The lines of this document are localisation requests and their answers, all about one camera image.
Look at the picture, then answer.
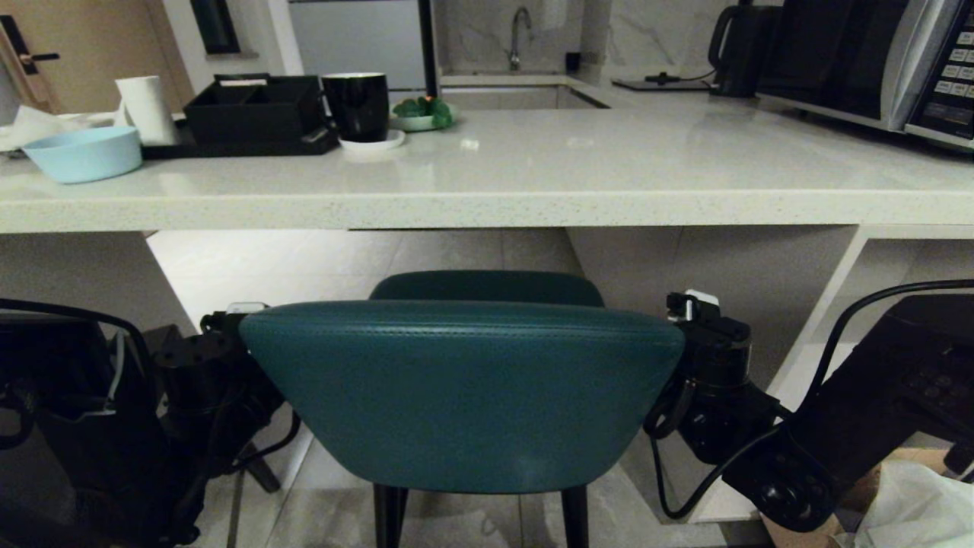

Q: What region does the light blue bowl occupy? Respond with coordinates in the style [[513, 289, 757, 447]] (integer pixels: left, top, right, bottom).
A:
[[23, 126, 144, 185]]

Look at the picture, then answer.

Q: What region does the crumpled white tissue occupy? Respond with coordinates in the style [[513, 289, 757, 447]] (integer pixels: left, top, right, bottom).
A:
[[0, 105, 126, 153]]

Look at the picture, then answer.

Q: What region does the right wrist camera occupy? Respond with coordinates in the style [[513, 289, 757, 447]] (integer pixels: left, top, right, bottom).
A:
[[666, 288, 721, 325]]

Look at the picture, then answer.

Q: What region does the white plastic bag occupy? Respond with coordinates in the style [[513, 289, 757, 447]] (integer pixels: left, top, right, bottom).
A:
[[852, 459, 974, 548]]

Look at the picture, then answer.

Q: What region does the silver black microwave oven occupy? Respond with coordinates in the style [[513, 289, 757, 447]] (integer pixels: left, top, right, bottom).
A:
[[756, 0, 974, 149]]

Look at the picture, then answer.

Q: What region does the black electric kettle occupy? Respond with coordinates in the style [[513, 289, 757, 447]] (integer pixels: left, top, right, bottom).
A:
[[708, 4, 785, 98]]

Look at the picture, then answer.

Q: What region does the black cable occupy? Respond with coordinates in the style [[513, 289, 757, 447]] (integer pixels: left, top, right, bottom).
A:
[[0, 298, 153, 368], [644, 379, 786, 521], [805, 279, 974, 406]]

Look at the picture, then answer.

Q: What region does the white saucer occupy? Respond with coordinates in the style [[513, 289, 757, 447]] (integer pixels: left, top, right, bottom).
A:
[[339, 129, 406, 151]]

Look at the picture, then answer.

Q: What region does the wooden door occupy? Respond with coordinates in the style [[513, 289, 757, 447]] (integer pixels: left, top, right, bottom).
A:
[[0, 0, 195, 115]]

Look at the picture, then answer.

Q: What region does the white stone kitchen counter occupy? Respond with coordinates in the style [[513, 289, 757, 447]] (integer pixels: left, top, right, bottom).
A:
[[0, 74, 974, 526]]

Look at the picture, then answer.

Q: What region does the chrome faucet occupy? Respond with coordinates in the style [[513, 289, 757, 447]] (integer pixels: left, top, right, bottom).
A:
[[508, 6, 533, 72]]

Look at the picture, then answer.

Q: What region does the white paper towel roll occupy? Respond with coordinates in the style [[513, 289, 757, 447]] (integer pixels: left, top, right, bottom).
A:
[[116, 75, 180, 147]]

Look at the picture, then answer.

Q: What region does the black organizer box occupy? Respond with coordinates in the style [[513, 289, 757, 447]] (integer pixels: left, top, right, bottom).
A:
[[183, 74, 328, 147]]

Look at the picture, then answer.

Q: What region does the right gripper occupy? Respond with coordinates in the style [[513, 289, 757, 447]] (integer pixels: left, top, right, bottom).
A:
[[679, 317, 752, 393]]

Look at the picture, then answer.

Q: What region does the black mug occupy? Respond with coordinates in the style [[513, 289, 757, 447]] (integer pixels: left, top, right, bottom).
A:
[[320, 72, 390, 143]]

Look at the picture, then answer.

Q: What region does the small green plant dish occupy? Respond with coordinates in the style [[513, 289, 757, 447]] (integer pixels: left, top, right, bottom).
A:
[[391, 97, 457, 132]]

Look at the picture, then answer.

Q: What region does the kitchen sink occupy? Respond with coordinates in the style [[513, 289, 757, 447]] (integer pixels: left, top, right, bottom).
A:
[[388, 72, 610, 111]]

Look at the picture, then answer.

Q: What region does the teal leather bar stool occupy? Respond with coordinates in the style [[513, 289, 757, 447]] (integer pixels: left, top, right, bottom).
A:
[[239, 270, 686, 548]]

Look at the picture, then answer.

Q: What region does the black flat tray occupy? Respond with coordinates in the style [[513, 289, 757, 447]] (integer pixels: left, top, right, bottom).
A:
[[141, 126, 341, 161]]

